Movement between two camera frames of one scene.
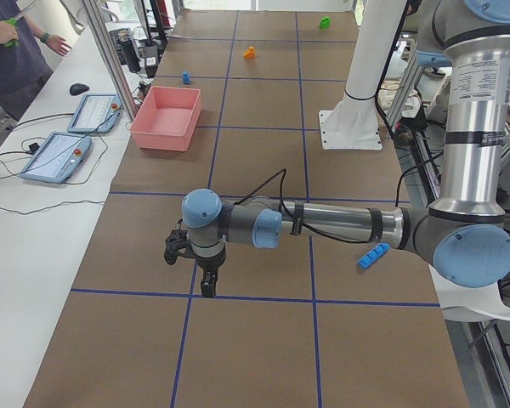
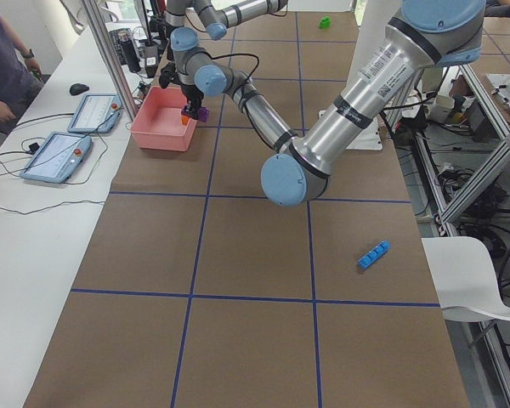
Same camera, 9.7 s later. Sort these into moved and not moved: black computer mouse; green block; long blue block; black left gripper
Moved: black left gripper
Not moved: green block; black computer mouse; long blue block
